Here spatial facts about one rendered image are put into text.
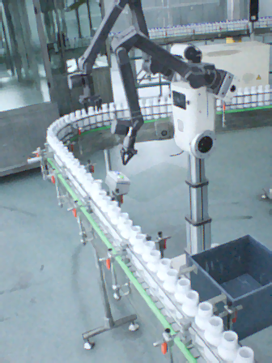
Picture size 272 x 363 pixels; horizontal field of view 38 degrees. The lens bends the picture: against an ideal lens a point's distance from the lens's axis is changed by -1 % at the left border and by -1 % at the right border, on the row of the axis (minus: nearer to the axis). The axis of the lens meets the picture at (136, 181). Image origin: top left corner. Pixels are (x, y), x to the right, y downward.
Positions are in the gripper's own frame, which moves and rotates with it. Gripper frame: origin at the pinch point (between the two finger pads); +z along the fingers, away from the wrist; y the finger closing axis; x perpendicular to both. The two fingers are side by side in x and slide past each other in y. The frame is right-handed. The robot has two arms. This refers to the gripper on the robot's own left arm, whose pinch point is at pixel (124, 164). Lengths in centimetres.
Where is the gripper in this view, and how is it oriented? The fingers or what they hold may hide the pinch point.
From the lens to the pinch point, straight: 200.4
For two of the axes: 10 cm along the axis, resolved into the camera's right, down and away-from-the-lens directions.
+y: 4.0, 3.6, -8.4
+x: 8.9, 0.6, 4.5
